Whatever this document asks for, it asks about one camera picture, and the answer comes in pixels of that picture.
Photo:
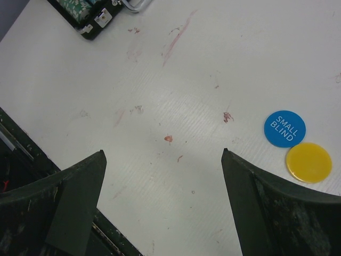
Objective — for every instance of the blue small blind button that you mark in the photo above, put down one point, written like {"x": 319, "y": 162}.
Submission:
{"x": 284, "y": 129}

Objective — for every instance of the black poker set case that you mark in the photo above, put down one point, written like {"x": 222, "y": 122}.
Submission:
{"x": 101, "y": 14}

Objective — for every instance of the yellow round button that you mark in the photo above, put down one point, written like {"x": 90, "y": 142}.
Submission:
{"x": 308, "y": 162}

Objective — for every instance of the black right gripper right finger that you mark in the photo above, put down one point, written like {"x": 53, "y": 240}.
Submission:
{"x": 274, "y": 216}

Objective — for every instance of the red green chip row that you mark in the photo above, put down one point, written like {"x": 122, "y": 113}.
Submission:
{"x": 78, "y": 9}

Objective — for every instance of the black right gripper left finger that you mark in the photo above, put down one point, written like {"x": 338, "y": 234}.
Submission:
{"x": 54, "y": 215}

